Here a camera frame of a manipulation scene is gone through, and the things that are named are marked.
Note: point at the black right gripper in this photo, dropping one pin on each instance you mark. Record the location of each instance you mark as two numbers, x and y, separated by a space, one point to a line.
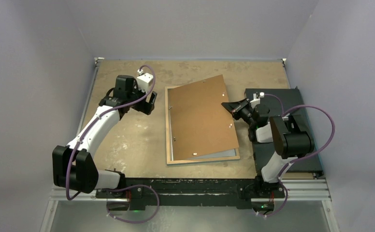
235 107

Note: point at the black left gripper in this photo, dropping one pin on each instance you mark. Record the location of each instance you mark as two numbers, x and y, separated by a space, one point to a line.
146 107

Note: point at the hot air balloon photo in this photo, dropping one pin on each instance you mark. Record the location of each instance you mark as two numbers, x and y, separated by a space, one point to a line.
226 154

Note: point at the blue wooden picture frame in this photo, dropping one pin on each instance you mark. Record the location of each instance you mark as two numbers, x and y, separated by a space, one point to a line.
169 138

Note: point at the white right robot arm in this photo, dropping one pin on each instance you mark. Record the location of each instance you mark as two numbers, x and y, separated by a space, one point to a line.
290 137

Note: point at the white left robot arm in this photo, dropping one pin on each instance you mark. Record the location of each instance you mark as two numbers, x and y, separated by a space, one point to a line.
73 164

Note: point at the dark green flat box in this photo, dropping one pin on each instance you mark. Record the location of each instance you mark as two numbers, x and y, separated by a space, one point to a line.
281 102

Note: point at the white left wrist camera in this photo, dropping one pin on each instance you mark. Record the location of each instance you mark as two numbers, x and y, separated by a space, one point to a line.
144 81

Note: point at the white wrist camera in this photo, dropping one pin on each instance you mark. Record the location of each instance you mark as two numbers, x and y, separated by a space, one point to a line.
144 81
256 99

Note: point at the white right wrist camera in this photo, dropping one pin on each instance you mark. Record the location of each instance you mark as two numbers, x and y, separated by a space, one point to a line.
256 99

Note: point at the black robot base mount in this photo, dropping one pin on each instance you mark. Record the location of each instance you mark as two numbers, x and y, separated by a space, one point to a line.
240 193

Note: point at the aluminium front rail frame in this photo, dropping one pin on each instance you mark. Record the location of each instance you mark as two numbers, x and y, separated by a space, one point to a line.
308 209

